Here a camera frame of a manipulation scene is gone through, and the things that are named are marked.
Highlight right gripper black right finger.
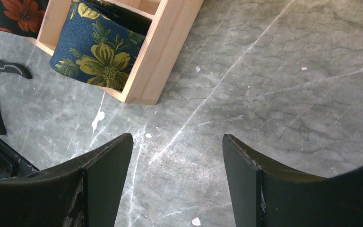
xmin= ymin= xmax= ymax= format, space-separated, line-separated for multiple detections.
xmin=222 ymin=134 xmax=363 ymax=227

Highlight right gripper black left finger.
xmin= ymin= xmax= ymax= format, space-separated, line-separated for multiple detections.
xmin=0 ymin=133 xmax=133 ymax=227

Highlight wooden compartment organizer box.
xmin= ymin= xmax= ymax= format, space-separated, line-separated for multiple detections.
xmin=30 ymin=0 xmax=202 ymax=105

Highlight blue rolled tie yellow flowers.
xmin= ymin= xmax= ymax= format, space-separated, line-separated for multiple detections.
xmin=49 ymin=0 xmax=151 ymax=91

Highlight dark rolled tie orange pattern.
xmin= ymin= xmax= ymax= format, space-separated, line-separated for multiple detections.
xmin=0 ymin=0 xmax=49 ymax=38

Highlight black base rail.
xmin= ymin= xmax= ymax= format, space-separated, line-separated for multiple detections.
xmin=0 ymin=125 xmax=40 ymax=183

